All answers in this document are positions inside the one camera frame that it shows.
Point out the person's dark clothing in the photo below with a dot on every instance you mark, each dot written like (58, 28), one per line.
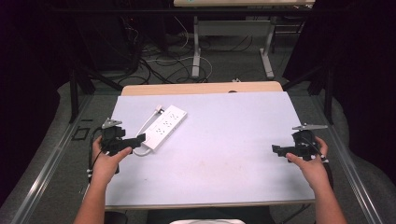
(211, 215)

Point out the white power strip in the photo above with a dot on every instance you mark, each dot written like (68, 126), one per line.
(165, 126)

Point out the person's left hand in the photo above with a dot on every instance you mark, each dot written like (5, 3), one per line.
(107, 163)

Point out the person's right hand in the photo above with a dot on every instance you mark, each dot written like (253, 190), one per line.
(311, 169)

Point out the black metal stand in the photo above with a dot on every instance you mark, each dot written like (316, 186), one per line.
(327, 93)
(74, 93)

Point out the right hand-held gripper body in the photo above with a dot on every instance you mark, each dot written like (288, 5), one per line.
(305, 143)

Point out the metal floor rail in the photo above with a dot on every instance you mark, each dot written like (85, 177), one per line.
(348, 174)
(46, 168)

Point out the pale lavender table mat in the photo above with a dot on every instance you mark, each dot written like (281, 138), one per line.
(214, 149)

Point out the white desk with metal legs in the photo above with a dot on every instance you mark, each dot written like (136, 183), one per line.
(236, 28)

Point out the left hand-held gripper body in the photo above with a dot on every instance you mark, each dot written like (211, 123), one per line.
(112, 139)

